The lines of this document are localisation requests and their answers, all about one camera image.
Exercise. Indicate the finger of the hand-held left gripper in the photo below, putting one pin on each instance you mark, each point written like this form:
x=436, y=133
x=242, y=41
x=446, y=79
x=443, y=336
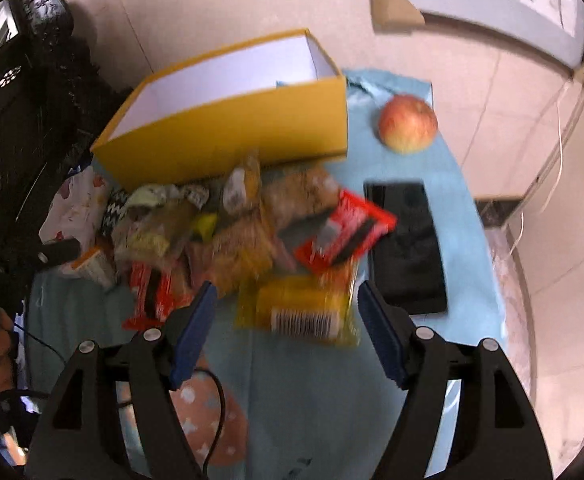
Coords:
x=57, y=252

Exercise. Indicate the orange striped cake packet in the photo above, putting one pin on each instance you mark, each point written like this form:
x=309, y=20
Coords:
x=237, y=255

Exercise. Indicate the white orange snack packet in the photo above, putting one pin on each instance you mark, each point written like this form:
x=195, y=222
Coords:
x=89, y=265

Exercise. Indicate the black smartphone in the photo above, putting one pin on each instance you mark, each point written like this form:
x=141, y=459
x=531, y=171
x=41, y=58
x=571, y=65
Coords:
x=411, y=250

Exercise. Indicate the yellow clear barcode packet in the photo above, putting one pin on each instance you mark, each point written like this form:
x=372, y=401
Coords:
x=292, y=305

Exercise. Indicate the yellow cardboard box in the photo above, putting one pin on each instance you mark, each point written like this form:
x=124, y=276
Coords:
x=232, y=140

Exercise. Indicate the white printed tissue pack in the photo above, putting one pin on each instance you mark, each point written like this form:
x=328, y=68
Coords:
x=72, y=210

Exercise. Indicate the cream cake clear packet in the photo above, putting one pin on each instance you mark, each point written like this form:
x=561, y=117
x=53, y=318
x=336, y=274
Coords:
x=157, y=232

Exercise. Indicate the small yellow clear packet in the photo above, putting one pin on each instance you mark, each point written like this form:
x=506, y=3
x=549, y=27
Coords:
x=242, y=185

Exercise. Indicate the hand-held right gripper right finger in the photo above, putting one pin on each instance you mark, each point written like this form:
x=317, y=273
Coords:
x=379, y=330

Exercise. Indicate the red apple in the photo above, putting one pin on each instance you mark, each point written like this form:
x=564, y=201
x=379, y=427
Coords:
x=406, y=125

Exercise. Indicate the dark green zigzag packet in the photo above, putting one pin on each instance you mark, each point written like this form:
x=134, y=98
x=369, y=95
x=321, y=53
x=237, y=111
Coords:
x=114, y=212

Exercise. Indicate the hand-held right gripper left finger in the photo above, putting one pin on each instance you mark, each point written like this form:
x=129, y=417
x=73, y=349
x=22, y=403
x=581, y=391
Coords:
x=194, y=335

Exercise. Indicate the cardboard corner protector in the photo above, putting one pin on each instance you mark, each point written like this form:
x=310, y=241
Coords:
x=391, y=7

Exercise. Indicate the beige cabinet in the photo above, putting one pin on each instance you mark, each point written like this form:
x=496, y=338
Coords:
x=561, y=260

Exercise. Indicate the red black snack packet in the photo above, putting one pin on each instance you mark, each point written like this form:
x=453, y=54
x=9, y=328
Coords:
x=342, y=235

